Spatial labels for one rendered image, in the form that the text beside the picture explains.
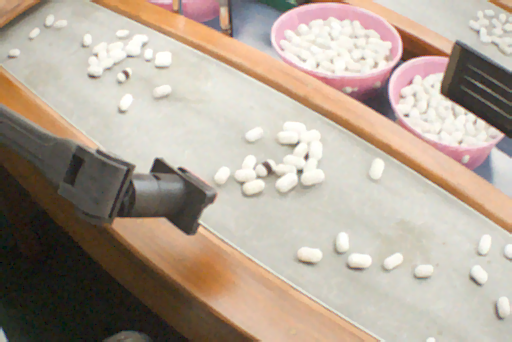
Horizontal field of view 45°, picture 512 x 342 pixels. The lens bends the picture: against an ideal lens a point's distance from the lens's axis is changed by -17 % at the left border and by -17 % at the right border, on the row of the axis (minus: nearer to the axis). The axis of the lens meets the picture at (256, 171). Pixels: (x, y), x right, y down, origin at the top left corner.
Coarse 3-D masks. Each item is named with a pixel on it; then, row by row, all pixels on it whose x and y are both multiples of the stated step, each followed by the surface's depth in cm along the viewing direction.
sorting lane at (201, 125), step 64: (64, 0) 163; (0, 64) 145; (64, 64) 142; (128, 64) 139; (192, 64) 137; (128, 128) 126; (192, 128) 125; (320, 128) 124; (256, 192) 114; (320, 192) 114; (384, 192) 113; (256, 256) 106; (384, 256) 104; (448, 256) 103; (384, 320) 96; (448, 320) 95
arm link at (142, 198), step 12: (132, 180) 86; (144, 180) 88; (132, 192) 86; (144, 192) 87; (156, 192) 89; (120, 204) 87; (132, 204) 86; (144, 204) 88; (156, 204) 90; (120, 216) 87; (132, 216) 88; (144, 216) 90
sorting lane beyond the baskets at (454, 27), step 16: (384, 0) 154; (400, 0) 154; (416, 0) 155; (432, 0) 155; (448, 0) 156; (464, 0) 156; (480, 0) 157; (416, 16) 149; (432, 16) 150; (448, 16) 150; (464, 16) 150; (496, 16) 152; (448, 32) 145; (464, 32) 145; (480, 48) 141; (496, 48) 141
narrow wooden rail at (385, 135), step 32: (96, 0) 157; (128, 0) 154; (160, 32) 146; (192, 32) 141; (224, 64) 137; (256, 64) 132; (288, 96) 129; (320, 96) 126; (352, 128) 122; (384, 128) 120; (416, 160) 114; (448, 160) 114; (448, 192) 112; (480, 192) 108
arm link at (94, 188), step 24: (0, 120) 87; (24, 120) 86; (24, 144) 85; (48, 144) 83; (72, 144) 82; (48, 168) 83; (72, 168) 83; (96, 168) 80; (120, 168) 82; (72, 192) 81; (96, 192) 80; (96, 216) 81
